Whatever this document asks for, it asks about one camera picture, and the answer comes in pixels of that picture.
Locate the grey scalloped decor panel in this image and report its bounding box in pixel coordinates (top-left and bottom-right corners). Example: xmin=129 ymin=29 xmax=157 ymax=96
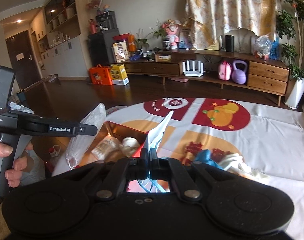
xmin=226 ymin=28 xmax=261 ymax=52

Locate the orange gift box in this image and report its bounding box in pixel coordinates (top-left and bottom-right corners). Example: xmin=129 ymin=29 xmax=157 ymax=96
xmin=89 ymin=64 xmax=114 ymax=85

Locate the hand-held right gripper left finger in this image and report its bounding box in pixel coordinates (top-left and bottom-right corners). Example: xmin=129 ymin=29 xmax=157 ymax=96
xmin=75 ymin=150 xmax=149 ymax=199

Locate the crumpled clear plastic bag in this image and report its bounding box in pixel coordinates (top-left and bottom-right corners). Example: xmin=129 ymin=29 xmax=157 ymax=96
xmin=254 ymin=33 xmax=273 ymax=58

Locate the blue cloth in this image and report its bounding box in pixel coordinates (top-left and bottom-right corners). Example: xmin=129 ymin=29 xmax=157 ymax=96
xmin=194 ymin=149 xmax=219 ymax=169

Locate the white router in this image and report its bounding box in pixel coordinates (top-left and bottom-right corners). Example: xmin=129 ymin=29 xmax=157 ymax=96
xmin=182 ymin=59 xmax=204 ymax=77

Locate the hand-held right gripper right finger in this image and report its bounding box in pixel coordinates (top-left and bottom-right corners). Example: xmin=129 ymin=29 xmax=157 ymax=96
xmin=149 ymin=155 xmax=226 ymax=199

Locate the yellow brown cereal box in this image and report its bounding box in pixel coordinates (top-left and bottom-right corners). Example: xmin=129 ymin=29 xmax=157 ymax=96
xmin=113 ymin=41 xmax=130 ymax=63

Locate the black mini fridge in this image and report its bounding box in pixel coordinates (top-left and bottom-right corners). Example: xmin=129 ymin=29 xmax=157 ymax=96
xmin=88 ymin=29 xmax=120 ymax=67

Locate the wooden wall shelf unit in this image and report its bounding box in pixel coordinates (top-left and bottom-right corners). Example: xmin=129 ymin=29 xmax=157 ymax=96
xmin=29 ymin=0 xmax=82 ymax=79

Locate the cotton swab packet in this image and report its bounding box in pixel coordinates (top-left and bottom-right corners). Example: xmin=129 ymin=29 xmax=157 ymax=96
xmin=91 ymin=134 xmax=121 ymax=161

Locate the white knitted cloth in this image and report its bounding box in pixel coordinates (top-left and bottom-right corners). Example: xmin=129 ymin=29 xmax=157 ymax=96
xmin=238 ymin=164 xmax=271 ymax=180

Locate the tall potted plant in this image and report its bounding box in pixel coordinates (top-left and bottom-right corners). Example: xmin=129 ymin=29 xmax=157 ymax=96
xmin=277 ymin=0 xmax=304 ymax=109

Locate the person's left hand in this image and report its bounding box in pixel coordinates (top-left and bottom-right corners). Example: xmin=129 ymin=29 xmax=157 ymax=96
xmin=0 ymin=140 xmax=33 ymax=188

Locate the small clear pouch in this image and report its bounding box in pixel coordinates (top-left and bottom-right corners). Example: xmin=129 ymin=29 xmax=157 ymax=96
xmin=121 ymin=137 xmax=142 ymax=157

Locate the small potted plant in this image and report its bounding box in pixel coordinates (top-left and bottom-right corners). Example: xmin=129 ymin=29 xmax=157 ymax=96
xmin=136 ymin=29 xmax=150 ymax=55

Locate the pink doll bouquet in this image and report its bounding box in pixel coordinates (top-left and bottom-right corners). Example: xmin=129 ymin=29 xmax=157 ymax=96
xmin=162 ymin=20 xmax=180 ymax=49

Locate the picture frame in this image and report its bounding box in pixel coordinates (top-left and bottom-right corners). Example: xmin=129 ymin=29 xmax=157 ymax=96
xmin=178 ymin=29 xmax=192 ymax=49

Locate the yellow gift box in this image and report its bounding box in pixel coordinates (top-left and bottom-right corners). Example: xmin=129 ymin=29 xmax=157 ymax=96
xmin=109 ymin=64 xmax=130 ymax=85

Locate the red tin box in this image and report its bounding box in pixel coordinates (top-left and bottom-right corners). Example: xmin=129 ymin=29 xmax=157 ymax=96
xmin=77 ymin=121 xmax=152 ymax=170

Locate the red gift box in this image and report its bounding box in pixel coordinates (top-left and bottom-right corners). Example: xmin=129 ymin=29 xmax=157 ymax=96
xmin=113 ymin=33 xmax=130 ymax=42

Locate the potted orchid plant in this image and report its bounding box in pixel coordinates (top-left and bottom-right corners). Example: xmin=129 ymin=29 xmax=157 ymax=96
xmin=149 ymin=17 xmax=171 ymax=52

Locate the orange paper bag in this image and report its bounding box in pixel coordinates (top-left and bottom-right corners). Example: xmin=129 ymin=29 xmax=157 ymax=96
xmin=127 ymin=34 xmax=137 ymax=53

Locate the grey plastic bag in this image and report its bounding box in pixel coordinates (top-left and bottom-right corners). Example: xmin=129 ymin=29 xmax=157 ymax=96
xmin=13 ymin=150 xmax=46 ymax=187

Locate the blue plastic item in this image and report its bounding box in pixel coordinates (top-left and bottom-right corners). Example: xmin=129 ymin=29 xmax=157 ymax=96
xmin=270 ymin=36 xmax=280 ymax=60

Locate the red capped bottle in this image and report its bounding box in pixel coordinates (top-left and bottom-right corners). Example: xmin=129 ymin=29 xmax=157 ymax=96
xmin=48 ymin=145 xmax=63 ymax=158

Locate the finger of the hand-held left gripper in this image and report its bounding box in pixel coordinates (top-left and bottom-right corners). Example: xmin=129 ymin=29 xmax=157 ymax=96
xmin=42 ymin=117 xmax=97 ymax=137

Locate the black coffee machine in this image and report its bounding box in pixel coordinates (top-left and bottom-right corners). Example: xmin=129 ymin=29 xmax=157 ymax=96
xmin=95 ymin=11 xmax=117 ymax=32

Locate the printed tablecloth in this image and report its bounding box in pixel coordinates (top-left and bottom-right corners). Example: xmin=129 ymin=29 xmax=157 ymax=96
xmin=52 ymin=97 xmax=304 ymax=205

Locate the clear plastic bag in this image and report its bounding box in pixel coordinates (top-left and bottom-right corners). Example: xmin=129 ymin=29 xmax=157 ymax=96
xmin=65 ymin=102 xmax=107 ymax=169
xmin=254 ymin=33 xmax=273 ymax=58

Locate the floral cloth cover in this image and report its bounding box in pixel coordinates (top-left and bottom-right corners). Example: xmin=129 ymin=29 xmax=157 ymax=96
xmin=185 ymin=0 xmax=278 ymax=50

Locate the vase with pink flowers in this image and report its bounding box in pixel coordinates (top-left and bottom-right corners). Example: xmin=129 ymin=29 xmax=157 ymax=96
xmin=86 ymin=0 xmax=109 ymax=14

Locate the pink case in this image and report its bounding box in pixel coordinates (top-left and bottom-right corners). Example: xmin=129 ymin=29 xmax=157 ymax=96
xmin=218 ymin=60 xmax=233 ymax=81

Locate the wooden TV cabinet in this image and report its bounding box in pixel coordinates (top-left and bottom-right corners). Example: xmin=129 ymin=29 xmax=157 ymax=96
xmin=114 ymin=48 xmax=291 ymax=107

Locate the black speaker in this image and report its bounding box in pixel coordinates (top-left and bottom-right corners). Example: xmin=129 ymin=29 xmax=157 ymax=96
xmin=224 ymin=35 xmax=235 ymax=53

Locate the purple kettlebell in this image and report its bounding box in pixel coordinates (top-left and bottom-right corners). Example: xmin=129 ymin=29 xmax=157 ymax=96
xmin=231 ymin=59 xmax=248 ymax=84

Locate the dark wooden door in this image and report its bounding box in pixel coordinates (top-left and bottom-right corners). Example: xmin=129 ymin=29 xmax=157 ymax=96
xmin=5 ymin=30 xmax=42 ymax=89

